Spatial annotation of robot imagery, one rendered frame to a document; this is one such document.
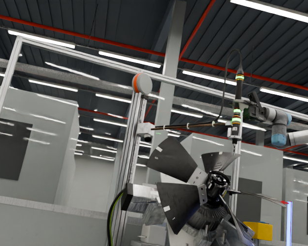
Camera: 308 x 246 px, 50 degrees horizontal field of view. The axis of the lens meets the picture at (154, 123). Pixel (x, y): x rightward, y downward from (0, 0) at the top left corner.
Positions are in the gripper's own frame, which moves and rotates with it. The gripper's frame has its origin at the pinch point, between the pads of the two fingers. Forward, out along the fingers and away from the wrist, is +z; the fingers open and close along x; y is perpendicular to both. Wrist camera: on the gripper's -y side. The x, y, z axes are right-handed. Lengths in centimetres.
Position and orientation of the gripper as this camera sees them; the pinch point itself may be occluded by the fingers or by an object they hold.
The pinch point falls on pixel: (232, 101)
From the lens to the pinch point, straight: 182.6
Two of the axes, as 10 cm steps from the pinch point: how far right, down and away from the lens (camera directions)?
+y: -1.5, 9.4, -3.0
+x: -3.0, 2.4, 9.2
